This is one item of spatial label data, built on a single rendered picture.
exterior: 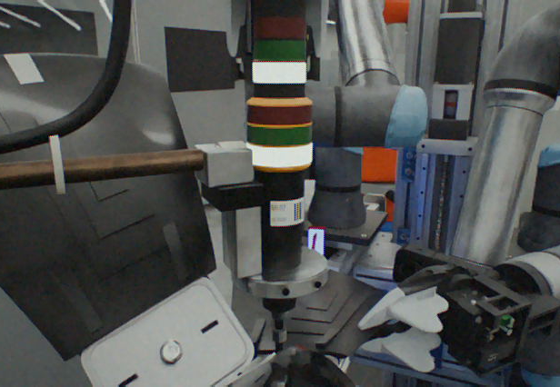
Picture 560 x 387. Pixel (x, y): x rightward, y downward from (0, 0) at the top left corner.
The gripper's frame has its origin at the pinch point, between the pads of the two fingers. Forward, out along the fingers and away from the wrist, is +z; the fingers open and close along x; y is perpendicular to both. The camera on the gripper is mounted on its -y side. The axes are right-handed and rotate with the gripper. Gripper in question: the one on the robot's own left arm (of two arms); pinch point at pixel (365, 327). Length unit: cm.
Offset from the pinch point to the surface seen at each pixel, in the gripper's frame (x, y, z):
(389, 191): 115, -269, -249
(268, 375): -10.1, 11.7, 16.6
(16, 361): 51, -77, 36
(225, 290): 142, -218, -72
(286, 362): -10.1, 11.2, 15.3
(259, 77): -24.1, 1.9, 13.0
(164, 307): -10.0, 3.4, 19.9
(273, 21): -27.4, 2.4, 12.4
